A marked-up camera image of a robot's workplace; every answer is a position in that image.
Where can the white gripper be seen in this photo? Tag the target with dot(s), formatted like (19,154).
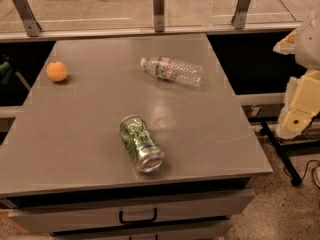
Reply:
(309,45)

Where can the clear plastic water bottle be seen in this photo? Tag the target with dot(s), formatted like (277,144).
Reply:
(173,70)

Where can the black stand leg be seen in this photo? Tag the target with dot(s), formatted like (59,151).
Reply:
(296,180)

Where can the grey upper drawer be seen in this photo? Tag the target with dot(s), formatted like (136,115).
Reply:
(80,216)

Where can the grey drawer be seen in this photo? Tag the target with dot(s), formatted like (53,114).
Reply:
(80,216)
(200,230)

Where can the green soda can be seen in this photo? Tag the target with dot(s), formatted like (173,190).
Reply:
(144,152)

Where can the grey lower drawer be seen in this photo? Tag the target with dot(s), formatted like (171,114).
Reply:
(200,230)

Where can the orange fruit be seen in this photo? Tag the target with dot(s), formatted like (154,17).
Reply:
(56,71)

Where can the middle metal railing bracket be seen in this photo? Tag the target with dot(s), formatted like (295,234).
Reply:
(158,13)

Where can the black drawer handle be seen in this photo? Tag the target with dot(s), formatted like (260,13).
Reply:
(138,217)

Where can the left metal railing bracket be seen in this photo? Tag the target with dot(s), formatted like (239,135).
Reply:
(31,26)

